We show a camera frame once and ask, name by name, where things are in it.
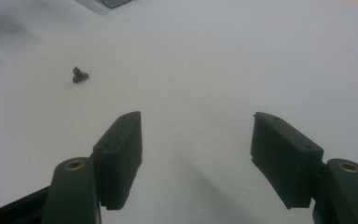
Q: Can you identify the small black screw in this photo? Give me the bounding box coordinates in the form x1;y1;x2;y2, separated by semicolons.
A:
72;66;90;85

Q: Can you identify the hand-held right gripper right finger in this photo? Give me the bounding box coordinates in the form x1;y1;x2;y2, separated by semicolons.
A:
250;111;358;224

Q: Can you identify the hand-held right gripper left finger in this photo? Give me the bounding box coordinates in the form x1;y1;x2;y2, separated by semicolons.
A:
41;110;144;224

